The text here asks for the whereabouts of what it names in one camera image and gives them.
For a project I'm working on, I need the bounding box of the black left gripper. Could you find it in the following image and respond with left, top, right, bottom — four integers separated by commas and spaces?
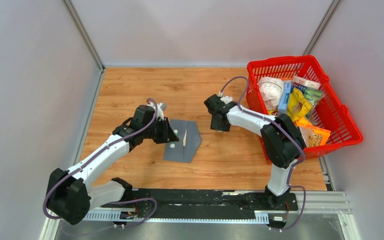
142, 117, 179, 144

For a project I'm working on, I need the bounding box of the white letter paper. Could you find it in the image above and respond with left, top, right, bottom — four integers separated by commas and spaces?
182, 129, 188, 147

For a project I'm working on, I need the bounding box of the grey-blue paper envelope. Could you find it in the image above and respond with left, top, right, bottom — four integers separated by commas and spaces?
163, 119, 202, 163

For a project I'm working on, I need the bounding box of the green white glue stick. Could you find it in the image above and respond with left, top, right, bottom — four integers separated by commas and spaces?
169, 129, 179, 149

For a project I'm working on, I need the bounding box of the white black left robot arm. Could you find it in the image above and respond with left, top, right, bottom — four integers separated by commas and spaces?
42, 98, 179, 225

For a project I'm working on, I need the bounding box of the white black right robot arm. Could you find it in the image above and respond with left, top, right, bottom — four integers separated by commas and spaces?
204, 94, 306, 210

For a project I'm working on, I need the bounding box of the white crumpled plastic bag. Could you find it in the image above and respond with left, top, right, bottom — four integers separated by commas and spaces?
257, 76, 284, 111

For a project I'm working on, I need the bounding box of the blue box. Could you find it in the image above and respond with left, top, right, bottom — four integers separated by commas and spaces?
277, 79, 293, 114

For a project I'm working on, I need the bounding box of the yellow Lays chips bag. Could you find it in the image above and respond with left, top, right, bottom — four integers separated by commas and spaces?
268, 87, 312, 122

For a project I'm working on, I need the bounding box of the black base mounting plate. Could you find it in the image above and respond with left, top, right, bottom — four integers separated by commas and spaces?
128, 188, 298, 220

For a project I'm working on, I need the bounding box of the white red carton box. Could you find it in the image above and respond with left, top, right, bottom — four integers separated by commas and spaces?
292, 75, 321, 90

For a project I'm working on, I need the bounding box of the orange snack bag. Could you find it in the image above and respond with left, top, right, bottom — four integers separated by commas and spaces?
294, 117, 331, 147

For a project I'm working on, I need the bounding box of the green snack packet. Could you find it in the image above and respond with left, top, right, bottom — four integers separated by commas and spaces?
303, 87, 325, 109

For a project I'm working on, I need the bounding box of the red plastic shopping basket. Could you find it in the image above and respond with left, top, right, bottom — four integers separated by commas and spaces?
246, 55, 364, 159

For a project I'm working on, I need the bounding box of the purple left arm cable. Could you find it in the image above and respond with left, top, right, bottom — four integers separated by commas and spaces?
42, 97, 158, 230

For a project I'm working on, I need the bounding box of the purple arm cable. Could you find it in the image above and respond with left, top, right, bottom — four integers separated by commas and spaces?
42, 97, 158, 230
219, 76, 307, 232

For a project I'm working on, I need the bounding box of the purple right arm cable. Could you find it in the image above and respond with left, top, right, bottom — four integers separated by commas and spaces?
219, 76, 307, 232

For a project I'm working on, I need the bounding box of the aluminium frame rail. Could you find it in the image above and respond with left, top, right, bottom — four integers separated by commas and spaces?
37, 190, 362, 240

